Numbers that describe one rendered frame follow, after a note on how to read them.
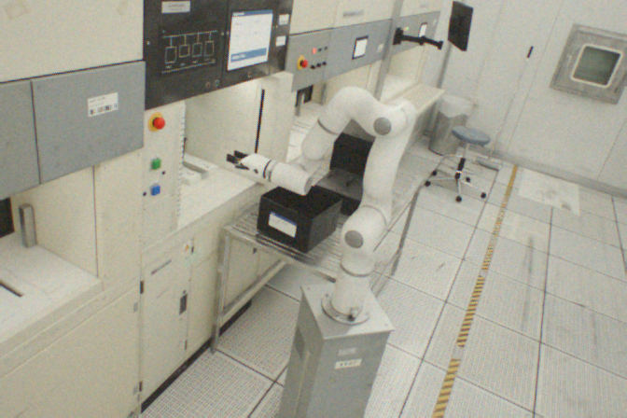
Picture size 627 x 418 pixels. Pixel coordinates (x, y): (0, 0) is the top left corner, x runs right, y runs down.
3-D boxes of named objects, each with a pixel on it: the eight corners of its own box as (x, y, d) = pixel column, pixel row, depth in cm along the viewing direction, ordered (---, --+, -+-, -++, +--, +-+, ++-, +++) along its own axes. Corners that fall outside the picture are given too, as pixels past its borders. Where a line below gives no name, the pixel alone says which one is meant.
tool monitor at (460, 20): (461, 66, 315) (479, 8, 299) (384, 47, 333) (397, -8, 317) (471, 59, 348) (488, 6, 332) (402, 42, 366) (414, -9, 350)
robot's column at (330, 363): (353, 461, 209) (395, 329, 176) (291, 475, 199) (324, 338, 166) (330, 406, 232) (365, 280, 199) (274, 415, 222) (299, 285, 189)
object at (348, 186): (361, 221, 242) (367, 198, 236) (309, 201, 251) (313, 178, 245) (380, 199, 266) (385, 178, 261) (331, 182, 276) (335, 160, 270)
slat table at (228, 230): (312, 409, 229) (342, 281, 196) (209, 352, 249) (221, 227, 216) (395, 274, 337) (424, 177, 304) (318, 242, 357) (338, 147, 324)
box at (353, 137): (371, 185, 281) (381, 145, 270) (327, 169, 290) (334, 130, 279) (385, 169, 305) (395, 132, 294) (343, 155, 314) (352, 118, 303)
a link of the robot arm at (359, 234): (377, 265, 177) (393, 209, 167) (358, 291, 162) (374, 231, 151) (347, 252, 181) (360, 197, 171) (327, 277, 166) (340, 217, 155)
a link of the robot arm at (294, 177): (285, 158, 178) (271, 165, 171) (316, 170, 174) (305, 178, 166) (282, 178, 182) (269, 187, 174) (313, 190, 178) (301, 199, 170)
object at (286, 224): (255, 229, 219) (258, 195, 212) (289, 207, 242) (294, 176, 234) (305, 254, 208) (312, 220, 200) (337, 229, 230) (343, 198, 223)
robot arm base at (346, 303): (379, 321, 178) (391, 282, 170) (331, 327, 171) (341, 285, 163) (359, 287, 194) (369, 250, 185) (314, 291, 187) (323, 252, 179)
